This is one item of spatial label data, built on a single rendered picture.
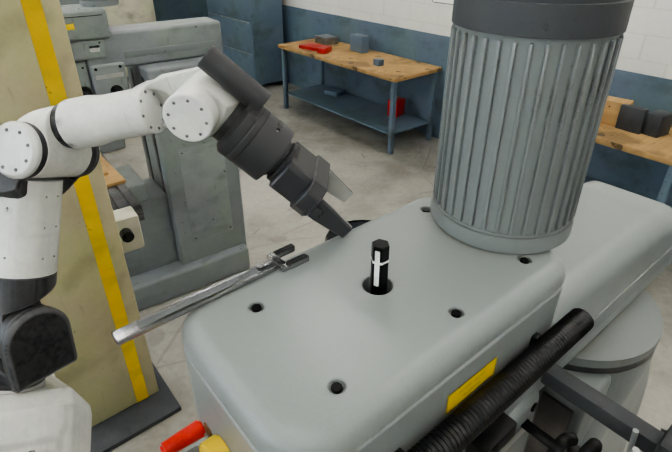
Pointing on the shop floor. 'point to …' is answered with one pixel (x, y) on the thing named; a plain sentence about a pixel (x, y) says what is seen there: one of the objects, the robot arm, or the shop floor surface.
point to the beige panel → (78, 217)
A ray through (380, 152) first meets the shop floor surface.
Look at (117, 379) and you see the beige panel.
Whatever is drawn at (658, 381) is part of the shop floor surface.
